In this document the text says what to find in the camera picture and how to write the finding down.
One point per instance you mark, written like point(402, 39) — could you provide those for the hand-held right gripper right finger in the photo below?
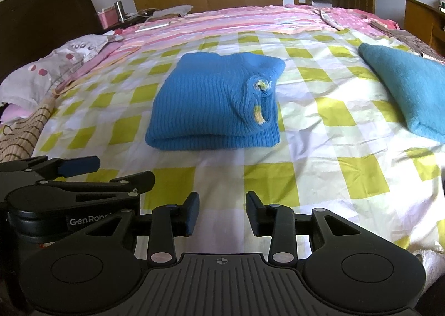
point(253, 215)

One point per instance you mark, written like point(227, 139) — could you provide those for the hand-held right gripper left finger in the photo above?
point(192, 215)

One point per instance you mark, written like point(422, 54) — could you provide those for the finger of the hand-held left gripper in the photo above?
point(132, 180)
point(80, 165)

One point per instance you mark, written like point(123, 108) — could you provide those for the blue knit sweater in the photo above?
point(208, 107)

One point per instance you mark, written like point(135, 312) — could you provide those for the beige striped knit garment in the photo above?
point(24, 128)

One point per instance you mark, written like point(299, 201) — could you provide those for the grey pillow with pink dots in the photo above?
point(52, 65)

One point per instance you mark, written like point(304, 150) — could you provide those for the yellow checked bed sheet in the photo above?
point(330, 135)

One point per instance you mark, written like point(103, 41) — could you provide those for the pink storage box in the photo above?
point(108, 17)

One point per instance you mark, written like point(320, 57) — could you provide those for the white flat strip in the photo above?
point(153, 27)

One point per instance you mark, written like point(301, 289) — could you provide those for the dark wooden headboard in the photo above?
point(38, 13)

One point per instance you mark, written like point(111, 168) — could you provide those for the metal thermos flask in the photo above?
point(120, 10)

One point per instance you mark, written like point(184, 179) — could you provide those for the white crumpled cloth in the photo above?
point(170, 11)

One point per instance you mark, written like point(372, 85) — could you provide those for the white towel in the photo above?
point(431, 262)

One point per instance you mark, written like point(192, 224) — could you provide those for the pink striped blanket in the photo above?
point(243, 18)

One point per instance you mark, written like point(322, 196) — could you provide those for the teal blue pillow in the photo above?
point(406, 86)

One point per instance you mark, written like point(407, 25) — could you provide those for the pink floral cloth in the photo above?
point(396, 32)

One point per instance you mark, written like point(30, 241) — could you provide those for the wooden desk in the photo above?
point(422, 22)

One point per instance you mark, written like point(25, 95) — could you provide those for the red item on desk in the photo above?
point(441, 4)

